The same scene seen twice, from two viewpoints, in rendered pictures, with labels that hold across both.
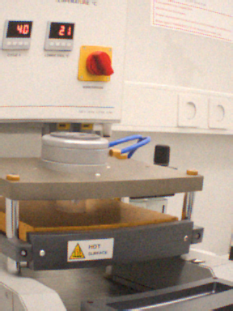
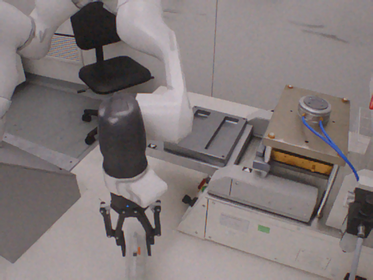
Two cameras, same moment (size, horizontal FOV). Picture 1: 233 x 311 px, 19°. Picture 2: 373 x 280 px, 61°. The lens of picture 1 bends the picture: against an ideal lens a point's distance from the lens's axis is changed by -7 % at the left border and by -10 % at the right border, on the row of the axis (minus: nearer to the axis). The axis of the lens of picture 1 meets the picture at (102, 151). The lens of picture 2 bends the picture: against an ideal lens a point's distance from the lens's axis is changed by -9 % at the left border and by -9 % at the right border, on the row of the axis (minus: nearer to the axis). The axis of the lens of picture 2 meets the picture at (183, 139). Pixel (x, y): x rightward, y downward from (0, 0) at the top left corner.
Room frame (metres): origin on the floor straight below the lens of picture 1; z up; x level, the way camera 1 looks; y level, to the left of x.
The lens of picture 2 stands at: (1.30, -0.57, 1.52)
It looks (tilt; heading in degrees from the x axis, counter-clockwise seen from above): 36 degrees down; 149
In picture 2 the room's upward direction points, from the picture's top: 1 degrees clockwise
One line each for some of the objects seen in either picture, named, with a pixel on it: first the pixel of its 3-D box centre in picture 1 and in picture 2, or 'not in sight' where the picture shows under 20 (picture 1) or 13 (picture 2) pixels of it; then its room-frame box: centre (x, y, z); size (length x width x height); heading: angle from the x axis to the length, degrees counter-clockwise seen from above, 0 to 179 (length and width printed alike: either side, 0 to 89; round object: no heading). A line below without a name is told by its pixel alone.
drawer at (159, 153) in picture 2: not in sight; (191, 132); (0.64, -0.15, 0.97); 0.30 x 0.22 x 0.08; 35
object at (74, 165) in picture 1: (71, 185); (322, 133); (0.93, 0.03, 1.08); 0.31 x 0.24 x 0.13; 125
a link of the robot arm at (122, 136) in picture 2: not in sight; (122, 121); (0.77, -0.38, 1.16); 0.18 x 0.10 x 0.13; 148
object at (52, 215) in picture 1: (77, 203); (308, 133); (0.89, 0.03, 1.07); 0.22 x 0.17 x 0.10; 125
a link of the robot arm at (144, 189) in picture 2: not in sight; (134, 179); (0.84, -0.40, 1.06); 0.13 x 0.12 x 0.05; 154
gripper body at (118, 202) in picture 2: not in sight; (129, 199); (0.81, -0.40, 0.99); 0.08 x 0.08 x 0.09
